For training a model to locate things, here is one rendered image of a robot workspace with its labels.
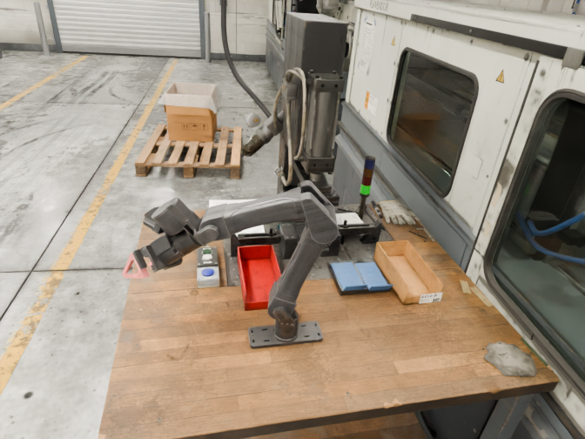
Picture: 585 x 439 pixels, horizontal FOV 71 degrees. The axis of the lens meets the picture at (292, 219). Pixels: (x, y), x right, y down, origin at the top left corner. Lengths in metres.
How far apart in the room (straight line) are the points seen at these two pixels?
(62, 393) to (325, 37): 1.93
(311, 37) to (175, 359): 0.95
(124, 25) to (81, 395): 9.12
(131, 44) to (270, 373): 9.92
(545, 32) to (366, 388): 1.07
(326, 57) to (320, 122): 0.19
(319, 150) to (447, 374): 0.72
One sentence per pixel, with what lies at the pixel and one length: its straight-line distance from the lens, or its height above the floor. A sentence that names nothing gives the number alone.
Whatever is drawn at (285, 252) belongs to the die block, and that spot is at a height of 0.93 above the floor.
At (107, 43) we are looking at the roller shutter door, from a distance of 10.77.
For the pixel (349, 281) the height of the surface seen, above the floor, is 0.92.
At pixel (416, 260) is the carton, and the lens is 1.49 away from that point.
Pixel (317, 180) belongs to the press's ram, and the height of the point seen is 1.19.
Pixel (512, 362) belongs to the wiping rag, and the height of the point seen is 0.92.
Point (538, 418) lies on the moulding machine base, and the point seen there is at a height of 0.70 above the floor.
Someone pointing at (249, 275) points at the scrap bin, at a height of 0.91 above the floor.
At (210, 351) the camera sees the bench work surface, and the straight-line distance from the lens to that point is 1.15.
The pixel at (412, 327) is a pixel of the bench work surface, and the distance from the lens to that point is 1.28.
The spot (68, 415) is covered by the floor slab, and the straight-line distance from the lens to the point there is 2.28.
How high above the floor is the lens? 1.75
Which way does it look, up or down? 30 degrees down
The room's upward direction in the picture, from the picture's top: 4 degrees clockwise
